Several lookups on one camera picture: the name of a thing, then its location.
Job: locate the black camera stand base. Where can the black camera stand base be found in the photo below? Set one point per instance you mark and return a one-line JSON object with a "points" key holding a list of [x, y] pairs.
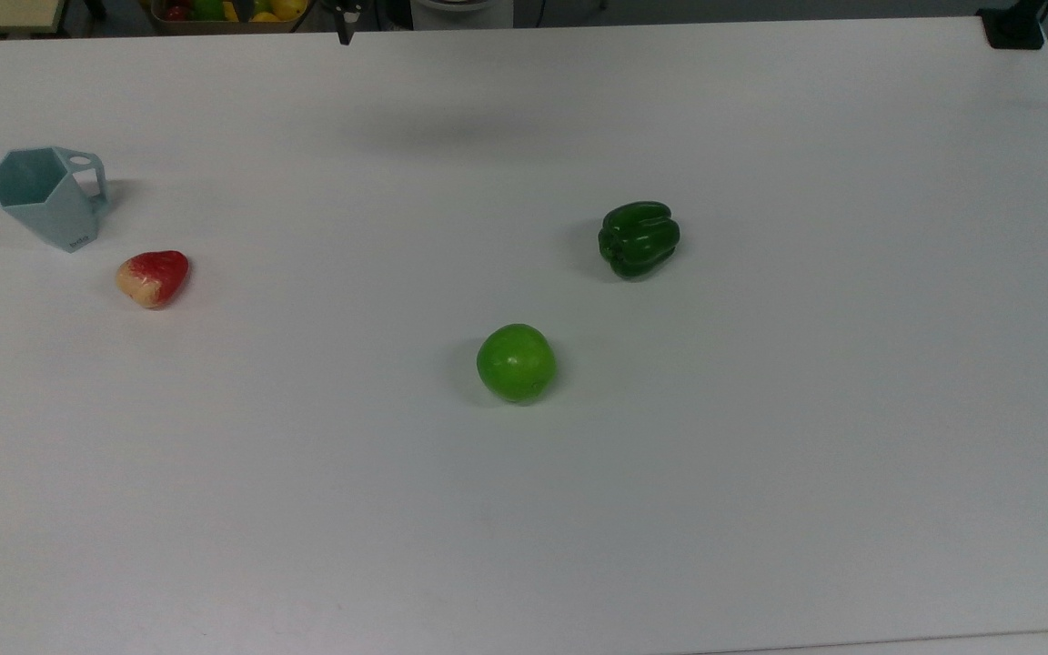
{"points": [[1013, 27]]}

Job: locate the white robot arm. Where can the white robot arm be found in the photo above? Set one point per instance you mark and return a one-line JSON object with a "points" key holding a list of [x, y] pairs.
{"points": [[460, 11]]}

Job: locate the dark green toy bell pepper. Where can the dark green toy bell pepper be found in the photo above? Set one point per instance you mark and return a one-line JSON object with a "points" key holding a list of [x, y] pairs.
{"points": [[639, 239]]}

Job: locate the box of toy fruit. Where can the box of toy fruit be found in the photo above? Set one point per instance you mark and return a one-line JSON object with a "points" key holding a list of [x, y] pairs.
{"points": [[231, 13]]}

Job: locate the green toy apple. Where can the green toy apple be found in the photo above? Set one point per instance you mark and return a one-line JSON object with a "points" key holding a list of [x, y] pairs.
{"points": [[516, 363]]}

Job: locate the red and yellow toy fruit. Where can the red and yellow toy fruit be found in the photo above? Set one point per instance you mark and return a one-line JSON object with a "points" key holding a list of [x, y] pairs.
{"points": [[155, 277]]}

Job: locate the black Franka gripper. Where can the black Franka gripper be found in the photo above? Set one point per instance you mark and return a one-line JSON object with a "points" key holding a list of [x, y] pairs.
{"points": [[343, 5]]}

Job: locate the light blue hexagonal mug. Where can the light blue hexagonal mug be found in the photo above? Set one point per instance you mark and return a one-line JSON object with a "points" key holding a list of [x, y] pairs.
{"points": [[46, 209]]}

